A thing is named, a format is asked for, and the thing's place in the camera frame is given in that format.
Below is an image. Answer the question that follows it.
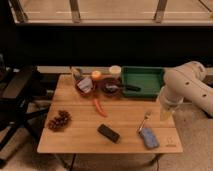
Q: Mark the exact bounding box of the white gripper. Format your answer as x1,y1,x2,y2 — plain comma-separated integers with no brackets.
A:
158,86,182,121

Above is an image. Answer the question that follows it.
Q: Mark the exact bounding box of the black handled brush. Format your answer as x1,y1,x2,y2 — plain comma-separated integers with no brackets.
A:
103,83,142,93

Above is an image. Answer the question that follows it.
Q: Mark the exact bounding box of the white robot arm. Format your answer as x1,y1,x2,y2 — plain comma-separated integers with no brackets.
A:
158,61,213,120

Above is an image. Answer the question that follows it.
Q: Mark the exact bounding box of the green plastic tray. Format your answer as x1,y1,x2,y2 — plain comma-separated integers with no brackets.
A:
121,66,164,98

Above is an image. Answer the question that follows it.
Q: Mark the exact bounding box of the blue sponge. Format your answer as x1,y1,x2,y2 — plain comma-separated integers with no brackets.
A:
140,128,159,149

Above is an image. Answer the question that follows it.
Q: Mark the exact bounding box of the black rectangular case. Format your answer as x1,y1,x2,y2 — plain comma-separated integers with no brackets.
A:
98,124,120,143

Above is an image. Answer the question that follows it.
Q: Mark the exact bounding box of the dark red bowl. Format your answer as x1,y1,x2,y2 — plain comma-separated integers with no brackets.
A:
100,78,120,96

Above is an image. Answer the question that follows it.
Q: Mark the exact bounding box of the orange carrot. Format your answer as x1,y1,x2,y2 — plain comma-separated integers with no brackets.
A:
93,98,107,117

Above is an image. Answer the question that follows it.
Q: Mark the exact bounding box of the white cup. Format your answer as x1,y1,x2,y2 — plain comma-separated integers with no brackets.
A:
109,65,121,78

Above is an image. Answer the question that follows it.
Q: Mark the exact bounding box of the wooden folding table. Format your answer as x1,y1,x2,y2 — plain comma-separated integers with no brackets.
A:
37,74,183,154

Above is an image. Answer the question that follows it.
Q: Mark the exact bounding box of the orange fruit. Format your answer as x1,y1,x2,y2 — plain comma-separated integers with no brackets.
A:
91,71,102,80

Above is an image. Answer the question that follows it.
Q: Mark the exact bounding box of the red bowl with cloth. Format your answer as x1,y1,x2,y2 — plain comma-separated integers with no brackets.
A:
75,77,95,96

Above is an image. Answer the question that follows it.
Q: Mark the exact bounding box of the white crumpled cloth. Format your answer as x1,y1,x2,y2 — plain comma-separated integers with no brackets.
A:
77,77,93,93

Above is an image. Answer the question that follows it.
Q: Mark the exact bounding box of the bunch of dark grapes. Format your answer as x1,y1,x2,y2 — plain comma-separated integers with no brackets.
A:
47,110,71,132

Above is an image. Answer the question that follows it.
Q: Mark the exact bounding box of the black office chair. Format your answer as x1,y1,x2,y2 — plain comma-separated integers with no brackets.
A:
0,54,51,168

